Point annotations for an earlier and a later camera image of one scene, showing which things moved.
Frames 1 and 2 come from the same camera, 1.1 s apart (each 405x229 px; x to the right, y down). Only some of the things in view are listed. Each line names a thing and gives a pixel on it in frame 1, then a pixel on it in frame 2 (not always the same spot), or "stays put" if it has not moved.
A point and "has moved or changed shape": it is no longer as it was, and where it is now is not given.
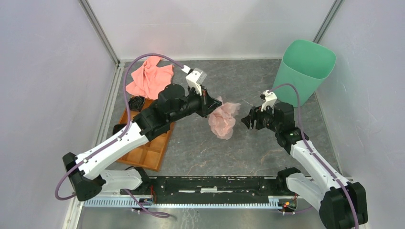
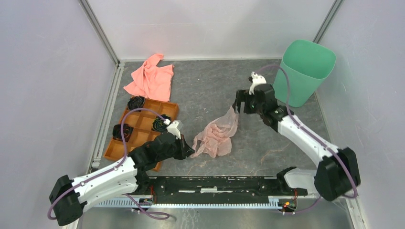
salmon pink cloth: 151,78 stays put
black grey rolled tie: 136,103 stays put
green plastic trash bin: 306,65 stays put
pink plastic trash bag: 222,121 has moved or changed shape
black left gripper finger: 208,104 to 186,151
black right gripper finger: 249,121 to 241,96
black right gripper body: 264,119 to 251,106
